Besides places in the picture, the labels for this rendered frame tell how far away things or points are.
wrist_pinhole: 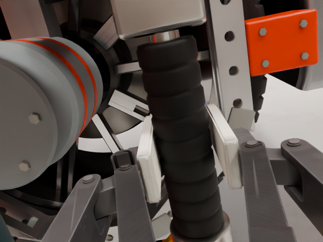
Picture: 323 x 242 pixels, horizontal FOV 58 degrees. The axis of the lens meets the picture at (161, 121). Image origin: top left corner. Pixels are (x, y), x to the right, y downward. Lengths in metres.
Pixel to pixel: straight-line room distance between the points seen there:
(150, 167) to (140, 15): 0.08
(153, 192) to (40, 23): 0.30
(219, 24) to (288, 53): 0.10
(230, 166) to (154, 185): 0.04
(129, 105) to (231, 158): 0.37
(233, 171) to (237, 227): 1.25
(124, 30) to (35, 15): 0.26
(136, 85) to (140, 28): 0.46
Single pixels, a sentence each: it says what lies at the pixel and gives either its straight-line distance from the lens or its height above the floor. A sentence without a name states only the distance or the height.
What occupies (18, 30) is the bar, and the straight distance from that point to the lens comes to 0.43.
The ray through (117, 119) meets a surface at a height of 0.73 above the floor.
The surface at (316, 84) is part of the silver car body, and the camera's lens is 0.57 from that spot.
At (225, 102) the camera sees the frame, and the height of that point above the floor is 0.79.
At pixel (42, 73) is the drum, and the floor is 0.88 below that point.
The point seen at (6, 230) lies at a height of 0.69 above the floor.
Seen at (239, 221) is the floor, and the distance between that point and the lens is 1.44.
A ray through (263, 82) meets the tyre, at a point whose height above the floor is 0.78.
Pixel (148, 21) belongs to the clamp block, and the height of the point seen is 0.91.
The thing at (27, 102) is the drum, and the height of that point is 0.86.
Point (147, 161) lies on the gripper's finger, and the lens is 0.15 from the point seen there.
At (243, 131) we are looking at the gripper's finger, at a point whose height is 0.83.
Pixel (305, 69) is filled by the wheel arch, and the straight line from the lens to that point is 0.56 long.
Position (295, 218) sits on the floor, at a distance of 1.46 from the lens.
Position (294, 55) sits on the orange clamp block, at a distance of 0.42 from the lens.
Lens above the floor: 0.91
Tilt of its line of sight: 18 degrees down
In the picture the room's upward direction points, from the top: 12 degrees counter-clockwise
